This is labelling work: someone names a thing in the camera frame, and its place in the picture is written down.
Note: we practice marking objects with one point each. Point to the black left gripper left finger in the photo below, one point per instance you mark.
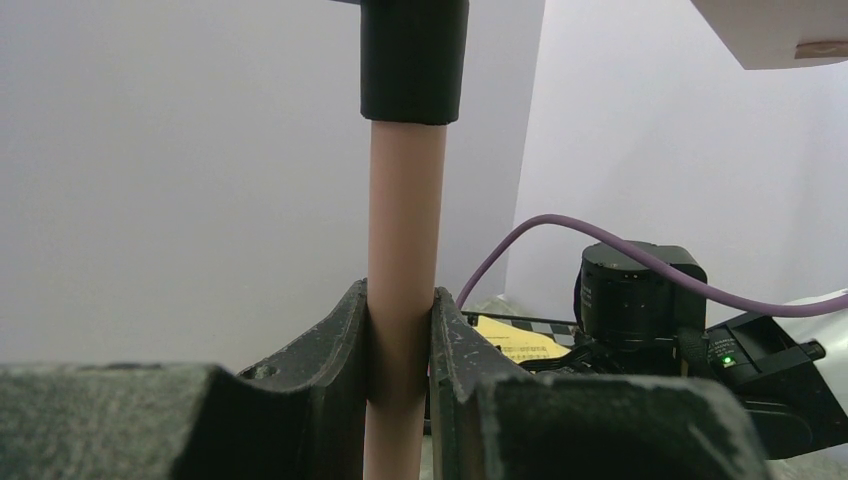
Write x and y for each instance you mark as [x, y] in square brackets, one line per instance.
[297, 414]

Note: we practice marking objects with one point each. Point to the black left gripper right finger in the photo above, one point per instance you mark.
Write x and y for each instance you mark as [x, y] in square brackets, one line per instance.
[493, 420]

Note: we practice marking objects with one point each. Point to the yellow sheet music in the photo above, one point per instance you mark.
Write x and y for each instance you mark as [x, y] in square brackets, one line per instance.
[519, 345]

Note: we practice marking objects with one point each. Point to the pink music stand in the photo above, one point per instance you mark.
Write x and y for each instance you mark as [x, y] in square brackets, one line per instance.
[411, 68]

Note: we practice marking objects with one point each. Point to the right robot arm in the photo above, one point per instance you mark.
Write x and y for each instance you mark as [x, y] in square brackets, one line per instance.
[790, 375]

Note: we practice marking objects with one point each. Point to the black white chessboard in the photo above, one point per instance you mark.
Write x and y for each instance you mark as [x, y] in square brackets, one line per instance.
[544, 326]

